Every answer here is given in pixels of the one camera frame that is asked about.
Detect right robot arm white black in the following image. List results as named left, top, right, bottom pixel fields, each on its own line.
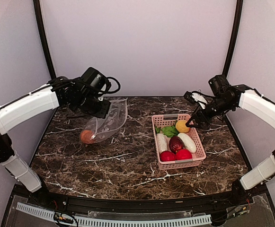
left=228, top=75, right=275, bottom=167

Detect clear zip top bag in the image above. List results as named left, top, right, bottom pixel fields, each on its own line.
left=83, top=98, right=128, bottom=143

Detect white bun toy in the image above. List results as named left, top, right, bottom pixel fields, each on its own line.
left=177, top=133, right=196, bottom=154
left=156, top=133, right=168, bottom=154

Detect dark red onion toy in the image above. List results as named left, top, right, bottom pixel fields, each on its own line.
left=169, top=136, right=184, bottom=154

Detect white bun toy lower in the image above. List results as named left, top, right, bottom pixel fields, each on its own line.
left=156, top=133, right=168, bottom=154

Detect green leaf toy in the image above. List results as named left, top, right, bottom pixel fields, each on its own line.
left=155, top=125, right=179, bottom=138

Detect red apple toy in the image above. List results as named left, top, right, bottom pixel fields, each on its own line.
left=176, top=149, right=193, bottom=160
left=160, top=150, right=176, bottom=162

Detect yellow lemon toy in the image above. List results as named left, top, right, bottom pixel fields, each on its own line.
left=175, top=120, right=190, bottom=133

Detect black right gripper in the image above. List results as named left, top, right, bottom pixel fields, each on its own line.
left=186, top=96, right=234, bottom=128

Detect pink plastic basket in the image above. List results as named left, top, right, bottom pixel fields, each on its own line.
left=151, top=113, right=206, bottom=170

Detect left black frame post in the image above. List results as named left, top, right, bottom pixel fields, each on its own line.
left=33, top=0, right=56, bottom=79

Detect orange tangerine toy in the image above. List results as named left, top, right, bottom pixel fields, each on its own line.
left=80, top=130, right=95, bottom=144

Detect white slotted cable duct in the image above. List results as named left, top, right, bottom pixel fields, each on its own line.
left=16, top=202, right=212, bottom=227

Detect black front rail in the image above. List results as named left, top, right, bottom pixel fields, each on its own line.
left=11, top=184, right=267, bottom=222

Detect right black frame post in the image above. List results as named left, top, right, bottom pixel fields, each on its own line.
left=222, top=0, right=243, bottom=77

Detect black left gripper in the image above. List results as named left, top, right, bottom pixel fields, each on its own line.
left=73, top=90, right=111, bottom=118

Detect black frame post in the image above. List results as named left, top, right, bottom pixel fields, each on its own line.
left=33, top=0, right=56, bottom=79
left=222, top=0, right=243, bottom=77

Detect white bun toy upper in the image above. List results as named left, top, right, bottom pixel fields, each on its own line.
left=177, top=133, right=196, bottom=154

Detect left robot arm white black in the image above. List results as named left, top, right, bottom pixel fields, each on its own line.
left=0, top=67, right=111, bottom=206

